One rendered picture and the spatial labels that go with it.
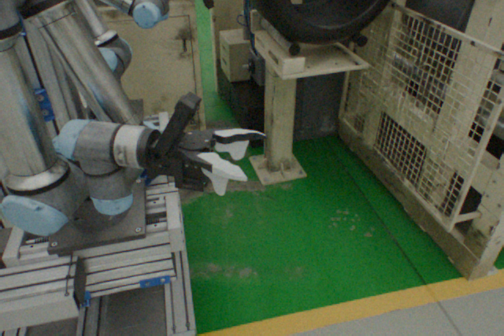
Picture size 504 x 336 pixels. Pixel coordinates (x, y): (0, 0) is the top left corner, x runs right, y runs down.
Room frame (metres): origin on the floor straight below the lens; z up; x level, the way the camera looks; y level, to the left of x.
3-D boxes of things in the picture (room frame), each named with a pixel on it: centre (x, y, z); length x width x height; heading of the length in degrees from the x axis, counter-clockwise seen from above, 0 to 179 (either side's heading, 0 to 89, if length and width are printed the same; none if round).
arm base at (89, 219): (0.75, 0.40, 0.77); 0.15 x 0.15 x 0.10
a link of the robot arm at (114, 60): (1.24, 0.51, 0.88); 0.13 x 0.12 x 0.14; 0
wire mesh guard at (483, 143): (1.50, -0.61, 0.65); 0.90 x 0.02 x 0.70; 17
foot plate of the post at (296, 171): (1.85, -0.14, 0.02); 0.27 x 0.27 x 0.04; 17
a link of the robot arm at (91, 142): (0.59, 0.28, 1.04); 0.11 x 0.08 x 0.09; 77
